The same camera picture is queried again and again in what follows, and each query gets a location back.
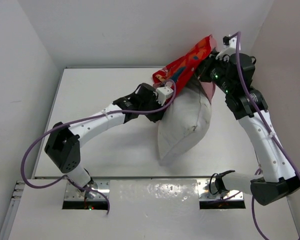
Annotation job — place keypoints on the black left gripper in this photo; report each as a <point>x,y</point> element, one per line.
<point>154,116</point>

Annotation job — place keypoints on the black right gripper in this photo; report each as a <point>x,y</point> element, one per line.
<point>205,70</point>

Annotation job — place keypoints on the white pillow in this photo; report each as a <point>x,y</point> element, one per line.
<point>185,122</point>

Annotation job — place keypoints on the red pink patterned pillowcase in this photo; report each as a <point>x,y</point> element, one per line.
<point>182,69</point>

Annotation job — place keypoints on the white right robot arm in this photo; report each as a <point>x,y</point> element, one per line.
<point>278,178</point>

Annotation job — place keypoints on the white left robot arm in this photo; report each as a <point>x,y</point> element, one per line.
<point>64,145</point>

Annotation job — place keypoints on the white front cover board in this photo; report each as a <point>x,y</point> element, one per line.
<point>147,210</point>

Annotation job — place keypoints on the aluminium frame rail right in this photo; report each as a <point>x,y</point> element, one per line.
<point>240,80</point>

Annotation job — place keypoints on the aluminium frame rail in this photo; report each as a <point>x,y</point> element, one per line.
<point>240,80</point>
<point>12,210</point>

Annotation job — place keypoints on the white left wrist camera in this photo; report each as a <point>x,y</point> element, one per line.
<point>163,94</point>

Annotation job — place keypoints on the aluminium frame rail left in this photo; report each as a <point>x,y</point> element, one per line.
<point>12,210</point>

